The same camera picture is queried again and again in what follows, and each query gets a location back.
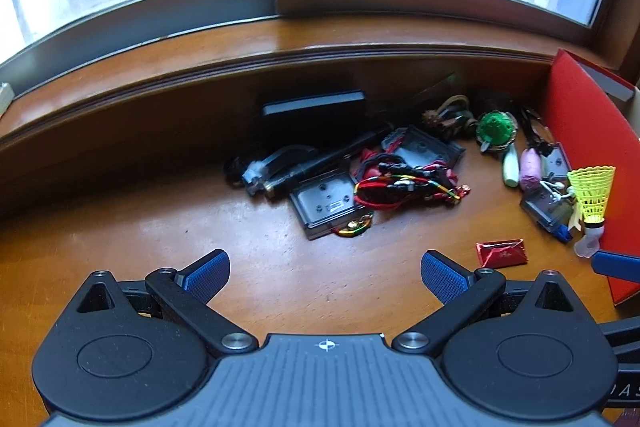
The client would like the red foil candy wrapper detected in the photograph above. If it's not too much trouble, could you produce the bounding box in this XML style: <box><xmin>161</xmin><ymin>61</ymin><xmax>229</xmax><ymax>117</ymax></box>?
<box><xmin>475</xmin><ymin>239</ymin><xmax>528</xmax><ymax>269</ymax></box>

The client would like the red wire bundle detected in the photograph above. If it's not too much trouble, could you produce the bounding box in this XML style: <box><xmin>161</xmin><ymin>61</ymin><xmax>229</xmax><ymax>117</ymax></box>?
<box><xmin>352</xmin><ymin>148</ymin><xmax>472</xmax><ymax>214</ymax></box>

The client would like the white green tube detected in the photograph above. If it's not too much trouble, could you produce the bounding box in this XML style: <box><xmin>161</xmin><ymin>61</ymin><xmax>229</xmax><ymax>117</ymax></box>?
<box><xmin>502</xmin><ymin>142</ymin><xmax>520</xmax><ymax>188</ymax></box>

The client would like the black rectangular case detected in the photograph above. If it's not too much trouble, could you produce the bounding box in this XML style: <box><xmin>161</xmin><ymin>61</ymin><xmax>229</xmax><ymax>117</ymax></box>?
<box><xmin>259</xmin><ymin>90</ymin><xmax>371</xmax><ymax>145</ymax></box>

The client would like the book on sill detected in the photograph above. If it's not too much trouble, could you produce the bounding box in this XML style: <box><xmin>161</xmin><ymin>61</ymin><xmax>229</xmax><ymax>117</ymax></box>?
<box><xmin>0</xmin><ymin>82</ymin><xmax>15</xmax><ymax>117</ymax></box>

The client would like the red cardboard shoe box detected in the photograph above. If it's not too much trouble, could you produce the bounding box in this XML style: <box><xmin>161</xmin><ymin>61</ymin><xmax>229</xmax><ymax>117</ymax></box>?
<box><xmin>540</xmin><ymin>48</ymin><xmax>640</xmax><ymax>307</ymax></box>

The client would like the black pen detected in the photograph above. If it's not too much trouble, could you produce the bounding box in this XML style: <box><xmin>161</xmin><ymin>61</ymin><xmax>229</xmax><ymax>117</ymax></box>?
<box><xmin>264</xmin><ymin>131</ymin><xmax>378</xmax><ymax>199</ymax></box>

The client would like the blue small block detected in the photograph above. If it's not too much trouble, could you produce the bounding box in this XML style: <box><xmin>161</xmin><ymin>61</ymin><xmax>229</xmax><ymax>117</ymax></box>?
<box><xmin>551</xmin><ymin>223</ymin><xmax>573</xmax><ymax>244</ymax></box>

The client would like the brown cord bundle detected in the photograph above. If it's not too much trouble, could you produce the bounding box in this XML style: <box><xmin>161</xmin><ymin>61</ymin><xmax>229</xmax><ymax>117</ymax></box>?
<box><xmin>422</xmin><ymin>94</ymin><xmax>478</xmax><ymax>141</ymax></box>

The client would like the blue grey clamp tool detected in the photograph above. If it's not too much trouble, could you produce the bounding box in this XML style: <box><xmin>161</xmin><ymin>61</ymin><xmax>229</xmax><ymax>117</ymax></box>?
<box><xmin>242</xmin><ymin>145</ymin><xmax>316</xmax><ymax>197</ymax></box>

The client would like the yellow plastic shuttlecock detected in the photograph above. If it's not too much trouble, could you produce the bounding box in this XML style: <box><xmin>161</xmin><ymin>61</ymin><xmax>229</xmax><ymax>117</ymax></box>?
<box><xmin>567</xmin><ymin>166</ymin><xmax>616</xmax><ymax>225</ymax></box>

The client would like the green round toy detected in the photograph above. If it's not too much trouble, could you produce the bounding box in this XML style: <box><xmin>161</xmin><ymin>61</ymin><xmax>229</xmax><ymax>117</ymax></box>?
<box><xmin>476</xmin><ymin>110</ymin><xmax>518</xmax><ymax>154</ymax></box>

